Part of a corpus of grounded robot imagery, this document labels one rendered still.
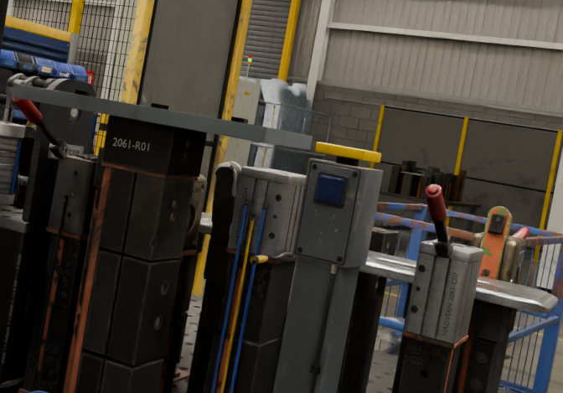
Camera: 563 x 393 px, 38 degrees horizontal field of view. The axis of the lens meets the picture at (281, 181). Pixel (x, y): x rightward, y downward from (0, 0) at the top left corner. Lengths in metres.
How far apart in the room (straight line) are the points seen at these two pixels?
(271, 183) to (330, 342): 0.27
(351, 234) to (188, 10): 3.78
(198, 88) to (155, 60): 0.43
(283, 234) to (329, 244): 0.22
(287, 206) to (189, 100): 3.63
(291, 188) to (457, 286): 0.26
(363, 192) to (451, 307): 0.22
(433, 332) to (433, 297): 0.04
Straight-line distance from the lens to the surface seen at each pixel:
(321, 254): 0.93
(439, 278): 1.05
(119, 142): 1.05
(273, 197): 1.12
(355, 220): 0.91
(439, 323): 1.06
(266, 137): 0.92
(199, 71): 4.77
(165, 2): 4.48
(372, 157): 0.94
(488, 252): 1.38
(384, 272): 1.19
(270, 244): 1.12
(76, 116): 1.32
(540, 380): 4.10
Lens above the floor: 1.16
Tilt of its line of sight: 3 degrees down
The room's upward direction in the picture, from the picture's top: 10 degrees clockwise
